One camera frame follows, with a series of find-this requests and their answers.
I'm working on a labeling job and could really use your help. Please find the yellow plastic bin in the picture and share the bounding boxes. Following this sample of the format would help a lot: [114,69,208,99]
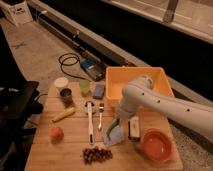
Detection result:
[105,67,173,107]

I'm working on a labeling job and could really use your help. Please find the black chair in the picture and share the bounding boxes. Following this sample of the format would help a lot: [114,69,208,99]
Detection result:
[0,80,45,171]

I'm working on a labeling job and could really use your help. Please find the red bowl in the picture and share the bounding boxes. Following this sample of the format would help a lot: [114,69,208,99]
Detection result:
[141,128,173,163]

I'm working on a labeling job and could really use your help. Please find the orange peach fruit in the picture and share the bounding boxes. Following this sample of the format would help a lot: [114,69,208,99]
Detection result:
[49,127,64,143]

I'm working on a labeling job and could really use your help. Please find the black white eraser block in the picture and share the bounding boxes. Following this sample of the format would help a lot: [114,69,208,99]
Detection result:
[128,116,140,141]

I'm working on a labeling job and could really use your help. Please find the white cardboard box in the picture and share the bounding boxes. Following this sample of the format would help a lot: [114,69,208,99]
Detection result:
[0,0,33,27]

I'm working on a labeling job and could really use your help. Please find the blue sponge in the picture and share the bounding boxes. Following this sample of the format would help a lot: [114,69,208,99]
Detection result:
[93,84,105,99]

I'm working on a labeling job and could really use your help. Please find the metal cup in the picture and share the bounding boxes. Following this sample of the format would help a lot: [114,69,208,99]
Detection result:
[60,88,73,107]

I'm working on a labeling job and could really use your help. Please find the silver fork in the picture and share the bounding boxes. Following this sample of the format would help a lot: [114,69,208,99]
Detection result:
[98,103,104,131]

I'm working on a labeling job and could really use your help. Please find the bunch of dark grapes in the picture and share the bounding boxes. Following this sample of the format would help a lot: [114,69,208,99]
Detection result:
[83,147,113,164]

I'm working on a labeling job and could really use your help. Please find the green plastic cup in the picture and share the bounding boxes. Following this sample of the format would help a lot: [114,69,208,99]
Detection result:
[79,80,90,95]

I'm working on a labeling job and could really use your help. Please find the yellow corn cob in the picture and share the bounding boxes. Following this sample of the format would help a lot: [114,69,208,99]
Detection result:
[52,107,75,122]

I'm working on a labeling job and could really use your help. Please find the light blue cloth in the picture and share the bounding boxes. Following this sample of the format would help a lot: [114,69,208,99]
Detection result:
[103,119,124,147]

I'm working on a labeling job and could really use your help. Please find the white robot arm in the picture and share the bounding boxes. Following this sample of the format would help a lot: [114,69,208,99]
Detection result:
[117,75,213,143]

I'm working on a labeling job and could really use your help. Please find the white handled kitchen tool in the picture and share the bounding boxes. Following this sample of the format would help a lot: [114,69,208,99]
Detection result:
[85,101,95,145]

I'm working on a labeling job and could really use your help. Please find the black cable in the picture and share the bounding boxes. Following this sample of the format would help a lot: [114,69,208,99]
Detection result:
[58,52,89,81]

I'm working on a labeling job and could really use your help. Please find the blue power device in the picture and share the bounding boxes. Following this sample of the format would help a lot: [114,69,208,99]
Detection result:
[80,59,105,81]

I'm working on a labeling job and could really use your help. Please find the green pepper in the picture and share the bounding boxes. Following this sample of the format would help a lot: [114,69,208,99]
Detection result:
[106,118,120,141]

